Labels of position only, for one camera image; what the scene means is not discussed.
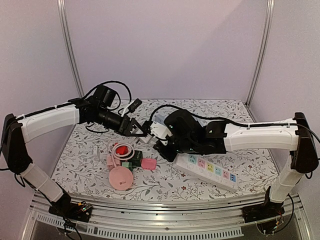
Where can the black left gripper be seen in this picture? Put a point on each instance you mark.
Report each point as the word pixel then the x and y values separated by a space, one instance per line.
pixel 126 126

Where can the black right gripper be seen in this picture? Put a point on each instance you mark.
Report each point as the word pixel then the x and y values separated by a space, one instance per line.
pixel 166 152

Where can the blue power strip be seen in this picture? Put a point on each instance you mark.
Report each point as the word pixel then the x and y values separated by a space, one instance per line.
pixel 159 119

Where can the red cube socket adapter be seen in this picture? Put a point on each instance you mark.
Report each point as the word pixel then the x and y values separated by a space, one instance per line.
pixel 122 150

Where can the white colourful power strip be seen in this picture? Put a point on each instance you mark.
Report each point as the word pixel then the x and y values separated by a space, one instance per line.
pixel 207 171

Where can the dark green cube socket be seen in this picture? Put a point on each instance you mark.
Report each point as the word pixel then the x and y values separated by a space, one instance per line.
pixel 137 158

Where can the green beige socket adapter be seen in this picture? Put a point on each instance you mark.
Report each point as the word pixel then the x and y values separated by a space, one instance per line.
pixel 127 165

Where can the pink plug adapter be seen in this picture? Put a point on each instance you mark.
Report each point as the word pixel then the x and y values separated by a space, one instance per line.
pixel 149 164

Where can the light pink cube socket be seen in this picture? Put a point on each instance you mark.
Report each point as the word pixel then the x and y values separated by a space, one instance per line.
pixel 109 163

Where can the white plug block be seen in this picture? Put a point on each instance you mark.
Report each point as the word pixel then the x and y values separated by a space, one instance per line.
pixel 147 139

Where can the pink round cable reel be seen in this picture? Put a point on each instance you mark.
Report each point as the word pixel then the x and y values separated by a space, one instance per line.
pixel 121 178

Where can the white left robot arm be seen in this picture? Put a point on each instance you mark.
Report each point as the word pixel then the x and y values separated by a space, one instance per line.
pixel 94 107

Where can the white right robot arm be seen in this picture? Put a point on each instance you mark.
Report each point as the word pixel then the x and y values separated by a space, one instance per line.
pixel 292 134

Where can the floral table cloth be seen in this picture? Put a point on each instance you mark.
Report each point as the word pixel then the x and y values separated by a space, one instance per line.
pixel 82 170

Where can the aluminium front rail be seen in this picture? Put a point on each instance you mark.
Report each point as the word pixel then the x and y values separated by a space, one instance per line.
pixel 115 219

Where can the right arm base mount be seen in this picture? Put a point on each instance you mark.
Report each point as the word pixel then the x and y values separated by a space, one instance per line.
pixel 265 210

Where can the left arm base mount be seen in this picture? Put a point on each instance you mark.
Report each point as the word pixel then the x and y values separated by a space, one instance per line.
pixel 71 206

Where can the left aluminium corner post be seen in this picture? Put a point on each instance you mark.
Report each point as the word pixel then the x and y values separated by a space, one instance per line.
pixel 61 6

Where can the aluminium corner post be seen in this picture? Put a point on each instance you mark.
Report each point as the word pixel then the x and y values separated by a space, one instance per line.
pixel 61 6
pixel 267 25

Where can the right aluminium corner post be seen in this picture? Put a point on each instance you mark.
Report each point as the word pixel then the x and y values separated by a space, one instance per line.
pixel 267 25

